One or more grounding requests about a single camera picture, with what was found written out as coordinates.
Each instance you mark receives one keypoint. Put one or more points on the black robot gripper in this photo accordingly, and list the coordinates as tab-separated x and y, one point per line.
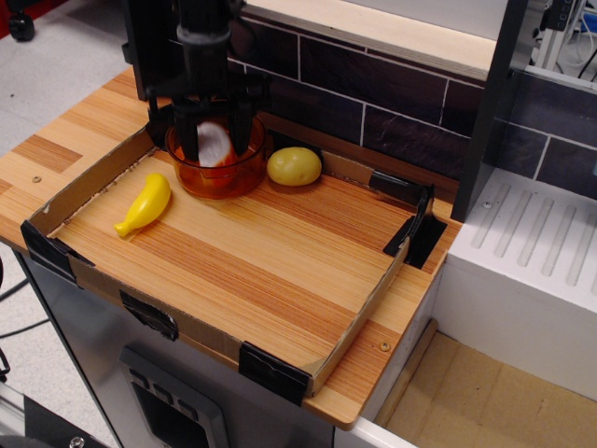
205	87

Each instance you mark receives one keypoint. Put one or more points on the white orange salmon sushi toy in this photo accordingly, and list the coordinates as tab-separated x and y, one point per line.
215	148

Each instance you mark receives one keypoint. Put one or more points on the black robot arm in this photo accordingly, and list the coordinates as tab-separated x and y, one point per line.
206	23

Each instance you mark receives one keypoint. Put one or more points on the orange transparent plastic pot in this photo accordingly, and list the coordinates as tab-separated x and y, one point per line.
221	182

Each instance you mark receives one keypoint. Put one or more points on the cardboard fence with black tape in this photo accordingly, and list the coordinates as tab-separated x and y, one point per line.
300	278

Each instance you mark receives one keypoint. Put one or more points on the yellow toy potato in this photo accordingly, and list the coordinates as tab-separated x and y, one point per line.
294	166

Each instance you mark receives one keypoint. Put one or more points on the yellow toy banana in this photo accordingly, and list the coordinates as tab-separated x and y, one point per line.
147	206

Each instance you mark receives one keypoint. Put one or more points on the toy oven front panel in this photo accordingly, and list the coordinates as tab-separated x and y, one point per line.
176	414

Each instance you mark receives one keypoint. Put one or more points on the white toy sink drainboard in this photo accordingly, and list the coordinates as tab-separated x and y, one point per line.
519	282

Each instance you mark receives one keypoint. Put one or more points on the black vertical post left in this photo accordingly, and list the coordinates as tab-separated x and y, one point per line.
152	47

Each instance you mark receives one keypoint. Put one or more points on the dark grey vertical post right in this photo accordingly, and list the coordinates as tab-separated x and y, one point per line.
511	55

